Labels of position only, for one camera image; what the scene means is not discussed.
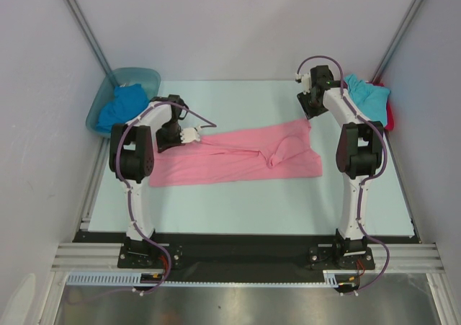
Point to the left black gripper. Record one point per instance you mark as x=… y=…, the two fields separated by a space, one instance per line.
x=163 y=145

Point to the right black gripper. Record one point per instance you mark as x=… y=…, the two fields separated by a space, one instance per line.
x=311 y=106

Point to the pink t shirt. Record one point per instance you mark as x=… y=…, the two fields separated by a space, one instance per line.
x=280 y=151

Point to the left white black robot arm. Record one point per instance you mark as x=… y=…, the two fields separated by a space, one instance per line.
x=132 y=150

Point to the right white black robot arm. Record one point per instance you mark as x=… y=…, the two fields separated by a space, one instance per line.
x=361 y=155

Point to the blue crumpled t shirt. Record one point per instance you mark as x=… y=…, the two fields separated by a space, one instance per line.
x=128 y=102

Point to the teal folded t shirt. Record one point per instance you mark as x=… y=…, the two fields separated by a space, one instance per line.
x=370 y=99

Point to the red folded t shirt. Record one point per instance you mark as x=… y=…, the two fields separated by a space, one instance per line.
x=390 y=117

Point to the teal plastic bin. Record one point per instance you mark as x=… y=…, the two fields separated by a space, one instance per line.
x=148 y=78

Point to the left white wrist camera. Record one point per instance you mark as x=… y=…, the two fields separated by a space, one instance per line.
x=189 y=135

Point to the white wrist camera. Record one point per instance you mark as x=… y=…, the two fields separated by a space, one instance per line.
x=305 y=81
x=189 y=135

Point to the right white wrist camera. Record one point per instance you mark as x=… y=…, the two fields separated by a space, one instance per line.
x=305 y=81

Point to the left aluminium corner post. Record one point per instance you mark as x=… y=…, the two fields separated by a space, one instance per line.
x=82 y=22

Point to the aluminium corner post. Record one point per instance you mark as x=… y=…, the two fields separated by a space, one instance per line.
x=82 y=22
x=398 y=37

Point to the right aluminium corner post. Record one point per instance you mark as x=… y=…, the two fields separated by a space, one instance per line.
x=398 y=37

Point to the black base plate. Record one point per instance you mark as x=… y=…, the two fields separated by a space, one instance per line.
x=250 y=259

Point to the left slotted cable duct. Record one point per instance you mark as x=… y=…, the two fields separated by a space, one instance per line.
x=119 y=279

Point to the slotted cable duct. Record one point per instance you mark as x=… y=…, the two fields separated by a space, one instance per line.
x=119 y=279
x=344 y=278

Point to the right slotted cable duct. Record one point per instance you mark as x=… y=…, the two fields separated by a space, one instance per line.
x=344 y=278

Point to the front aluminium rail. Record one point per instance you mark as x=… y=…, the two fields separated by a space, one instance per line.
x=98 y=257

